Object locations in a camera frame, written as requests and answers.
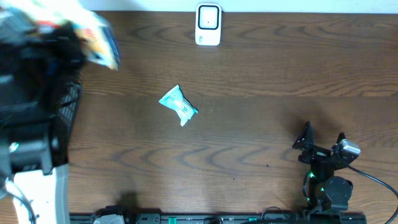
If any yellow snack chip bag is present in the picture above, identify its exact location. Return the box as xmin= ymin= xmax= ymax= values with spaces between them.
xmin=1 ymin=0 xmax=120 ymax=70

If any white barcode scanner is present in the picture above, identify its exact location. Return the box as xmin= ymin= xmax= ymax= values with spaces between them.
xmin=195 ymin=3 xmax=222 ymax=46

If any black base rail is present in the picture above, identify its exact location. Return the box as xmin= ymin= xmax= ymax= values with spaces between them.
xmin=70 ymin=206 xmax=367 ymax=224

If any mint green wipes packet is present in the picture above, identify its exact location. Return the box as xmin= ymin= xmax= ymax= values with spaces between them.
xmin=159 ymin=85 xmax=198 ymax=127

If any grey plastic mesh basket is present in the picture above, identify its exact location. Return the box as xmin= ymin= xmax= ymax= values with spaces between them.
xmin=52 ymin=83 xmax=83 ymax=166

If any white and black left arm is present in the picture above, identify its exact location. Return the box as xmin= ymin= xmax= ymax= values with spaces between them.
xmin=1 ymin=8 xmax=85 ymax=223

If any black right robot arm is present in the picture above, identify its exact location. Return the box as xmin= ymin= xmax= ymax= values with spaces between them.
xmin=292 ymin=121 xmax=361 ymax=216

